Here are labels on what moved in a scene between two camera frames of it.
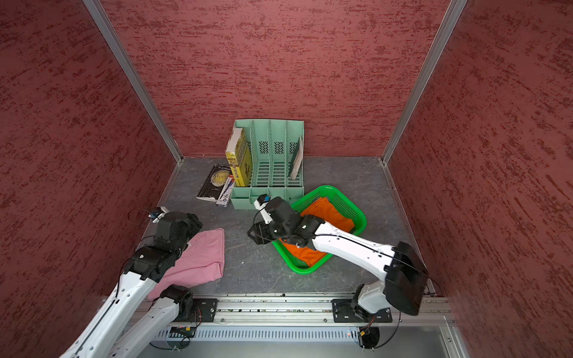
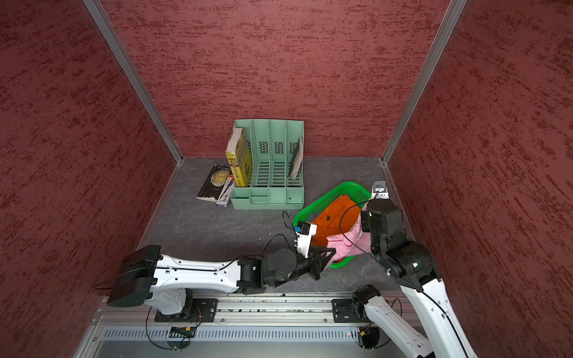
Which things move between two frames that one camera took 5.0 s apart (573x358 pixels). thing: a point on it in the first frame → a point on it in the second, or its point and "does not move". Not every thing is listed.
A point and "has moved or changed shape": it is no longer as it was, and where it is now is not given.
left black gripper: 194,224 → 315,257
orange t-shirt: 324,209 has moved or changed shape
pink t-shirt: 201,262 → 351,242
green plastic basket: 357,217 → 357,193
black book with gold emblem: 214,183 does not move
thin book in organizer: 297,159 does not move
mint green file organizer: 273,145 does not move
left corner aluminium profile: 133,73 does not move
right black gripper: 262,235 → 365,220
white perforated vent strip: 250,333 does not move
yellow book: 240,154 does not move
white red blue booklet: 224,198 does not move
